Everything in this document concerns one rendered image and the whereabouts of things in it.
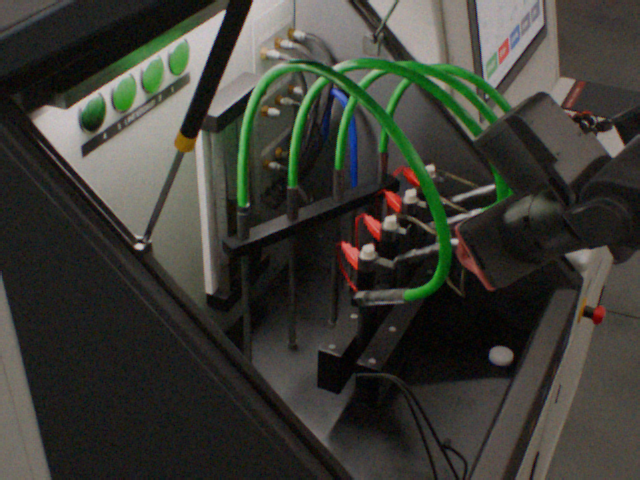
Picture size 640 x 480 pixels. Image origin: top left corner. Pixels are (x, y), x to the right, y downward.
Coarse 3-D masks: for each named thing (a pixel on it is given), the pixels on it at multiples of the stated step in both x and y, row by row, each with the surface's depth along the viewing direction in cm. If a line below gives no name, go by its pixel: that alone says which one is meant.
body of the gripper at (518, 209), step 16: (496, 208) 78; (512, 208) 76; (528, 208) 72; (464, 224) 77; (480, 224) 77; (496, 224) 77; (512, 224) 75; (528, 224) 73; (480, 240) 77; (496, 240) 77; (512, 240) 75; (528, 240) 73; (480, 256) 77; (496, 256) 77; (512, 256) 77; (528, 256) 75; (544, 256) 74; (496, 272) 77; (512, 272) 77; (528, 272) 77
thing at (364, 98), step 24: (288, 72) 106; (312, 72) 102; (336, 72) 99; (360, 96) 97; (384, 120) 96; (240, 144) 120; (408, 144) 95; (240, 168) 123; (240, 192) 125; (432, 192) 95; (432, 288) 101
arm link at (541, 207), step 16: (528, 192) 70; (544, 192) 71; (560, 192) 67; (544, 208) 70; (560, 208) 67; (544, 224) 70; (560, 224) 68; (544, 240) 71; (560, 240) 69; (576, 240) 67
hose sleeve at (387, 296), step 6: (396, 288) 107; (402, 288) 106; (408, 288) 106; (366, 294) 111; (372, 294) 110; (378, 294) 109; (384, 294) 108; (390, 294) 107; (396, 294) 106; (402, 294) 105; (366, 300) 111; (372, 300) 110; (378, 300) 109; (384, 300) 108; (390, 300) 107; (396, 300) 106; (402, 300) 106
